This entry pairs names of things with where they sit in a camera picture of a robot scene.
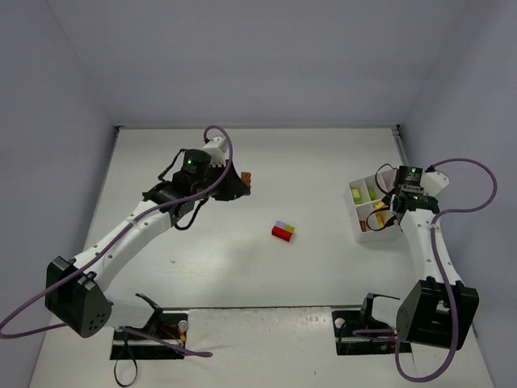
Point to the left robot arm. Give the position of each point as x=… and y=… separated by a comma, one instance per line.
x=76, y=287

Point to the brown plate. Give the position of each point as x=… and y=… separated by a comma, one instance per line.
x=246, y=178

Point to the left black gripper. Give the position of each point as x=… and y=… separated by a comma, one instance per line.
x=228, y=184

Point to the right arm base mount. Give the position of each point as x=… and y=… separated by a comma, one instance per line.
x=369, y=329

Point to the light green lego brick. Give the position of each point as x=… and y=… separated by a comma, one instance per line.
x=356, y=196

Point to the white divided container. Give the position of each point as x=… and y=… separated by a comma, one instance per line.
x=381, y=182

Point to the dark green lego brick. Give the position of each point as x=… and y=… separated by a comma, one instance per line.
x=372, y=194

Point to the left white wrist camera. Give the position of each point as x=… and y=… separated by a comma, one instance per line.
x=216, y=148

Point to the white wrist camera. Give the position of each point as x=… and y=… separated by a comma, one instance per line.
x=433, y=181
x=216, y=148

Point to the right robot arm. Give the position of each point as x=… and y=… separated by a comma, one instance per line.
x=439, y=309

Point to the red long lego brick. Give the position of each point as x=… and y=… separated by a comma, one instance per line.
x=281, y=234

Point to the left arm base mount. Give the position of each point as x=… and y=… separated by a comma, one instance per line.
x=167, y=326

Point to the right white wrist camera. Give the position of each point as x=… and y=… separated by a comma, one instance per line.
x=433, y=181

